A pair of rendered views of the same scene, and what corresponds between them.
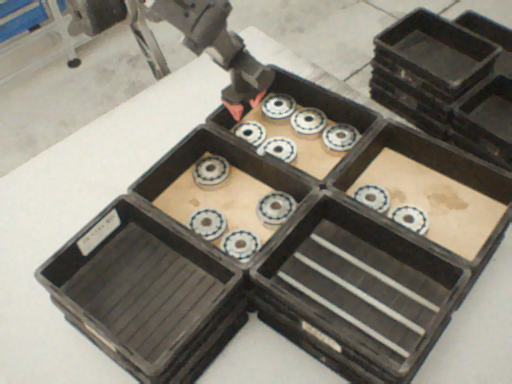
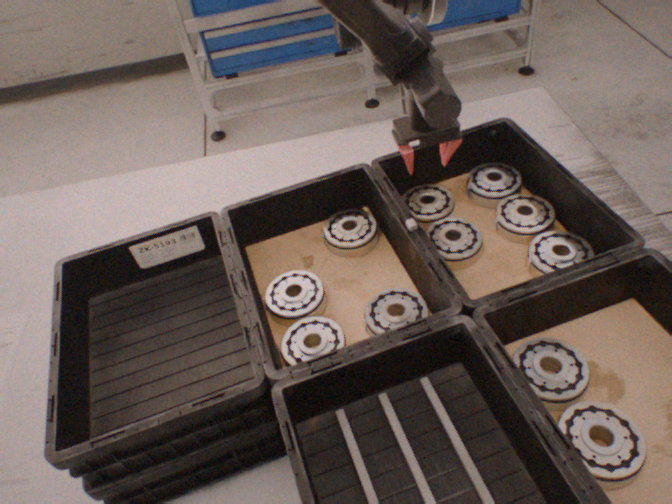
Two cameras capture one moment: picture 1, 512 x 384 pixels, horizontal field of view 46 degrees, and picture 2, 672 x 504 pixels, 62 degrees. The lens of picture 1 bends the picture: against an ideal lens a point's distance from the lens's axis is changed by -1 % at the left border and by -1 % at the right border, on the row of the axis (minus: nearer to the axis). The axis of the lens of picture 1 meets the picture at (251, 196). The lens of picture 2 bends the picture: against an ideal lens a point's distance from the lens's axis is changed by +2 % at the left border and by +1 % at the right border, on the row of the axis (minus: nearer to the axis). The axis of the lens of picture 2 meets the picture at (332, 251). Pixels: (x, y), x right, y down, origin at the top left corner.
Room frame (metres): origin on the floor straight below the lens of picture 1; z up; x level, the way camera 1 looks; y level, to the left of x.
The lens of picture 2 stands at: (0.44, -0.30, 1.58)
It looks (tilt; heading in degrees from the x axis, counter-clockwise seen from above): 46 degrees down; 35
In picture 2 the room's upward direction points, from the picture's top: 11 degrees counter-clockwise
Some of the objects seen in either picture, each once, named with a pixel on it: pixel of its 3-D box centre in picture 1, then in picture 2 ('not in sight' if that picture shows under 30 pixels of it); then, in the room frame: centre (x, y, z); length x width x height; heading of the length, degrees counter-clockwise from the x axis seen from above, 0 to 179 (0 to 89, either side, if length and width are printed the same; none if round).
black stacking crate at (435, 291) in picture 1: (357, 285); (434, 502); (0.67, -0.21, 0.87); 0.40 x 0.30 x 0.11; 46
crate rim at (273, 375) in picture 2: (221, 191); (327, 257); (0.95, 0.07, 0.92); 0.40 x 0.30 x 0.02; 46
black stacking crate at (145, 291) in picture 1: (141, 287); (161, 336); (0.74, 0.28, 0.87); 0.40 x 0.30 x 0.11; 46
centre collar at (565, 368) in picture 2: (370, 198); (550, 365); (0.92, -0.30, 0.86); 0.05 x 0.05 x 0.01
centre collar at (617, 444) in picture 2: (408, 219); (601, 436); (0.84, -0.38, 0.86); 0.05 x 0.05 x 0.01
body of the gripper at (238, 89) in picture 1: (241, 81); (425, 113); (1.19, -0.01, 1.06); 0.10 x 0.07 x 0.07; 129
